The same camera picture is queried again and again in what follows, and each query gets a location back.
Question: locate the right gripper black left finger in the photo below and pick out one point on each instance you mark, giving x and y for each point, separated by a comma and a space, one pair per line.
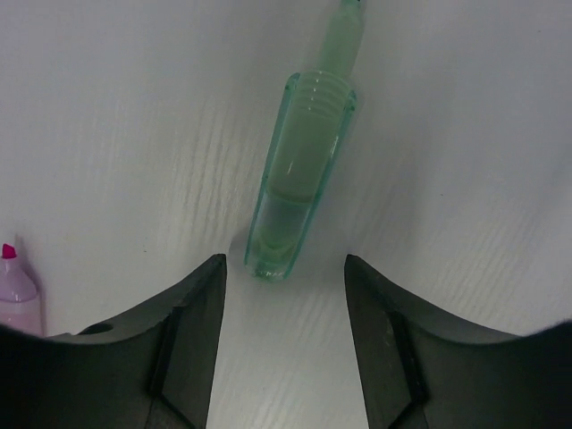
151, 366

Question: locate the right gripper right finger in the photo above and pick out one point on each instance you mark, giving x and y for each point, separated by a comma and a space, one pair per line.
423, 367

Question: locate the pink highlighter marker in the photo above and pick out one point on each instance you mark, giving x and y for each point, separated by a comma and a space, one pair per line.
21, 301

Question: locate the green highlighter marker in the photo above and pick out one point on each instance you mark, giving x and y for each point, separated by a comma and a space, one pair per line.
313, 119

